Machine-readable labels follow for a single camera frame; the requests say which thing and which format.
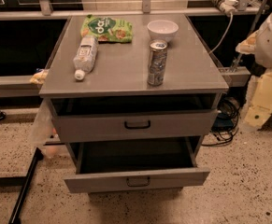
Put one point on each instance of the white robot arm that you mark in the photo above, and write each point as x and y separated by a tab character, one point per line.
259	44

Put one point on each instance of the silver drink can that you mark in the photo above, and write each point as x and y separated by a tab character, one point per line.
157	62

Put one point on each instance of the clear plastic bag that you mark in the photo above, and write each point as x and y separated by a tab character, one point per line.
43	134

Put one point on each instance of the grey top drawer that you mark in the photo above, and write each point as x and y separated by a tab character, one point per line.
108	118

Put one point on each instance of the white bowl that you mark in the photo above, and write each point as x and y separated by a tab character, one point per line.
162	29

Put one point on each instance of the black floor bar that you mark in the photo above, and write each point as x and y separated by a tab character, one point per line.
15	216

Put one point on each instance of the white power strip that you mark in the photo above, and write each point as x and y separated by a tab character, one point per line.
225	6

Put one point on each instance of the clear plastic water bottle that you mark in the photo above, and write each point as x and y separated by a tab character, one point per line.
84	60

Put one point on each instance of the green snack bag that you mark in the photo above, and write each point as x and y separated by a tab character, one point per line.
107	29

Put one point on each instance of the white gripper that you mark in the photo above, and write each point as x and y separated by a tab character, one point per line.
261	102

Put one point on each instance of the grey drawer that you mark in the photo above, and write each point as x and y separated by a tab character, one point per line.
108	118
162	163

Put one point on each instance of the grey drawer cabinet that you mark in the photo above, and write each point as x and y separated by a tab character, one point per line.
122	70

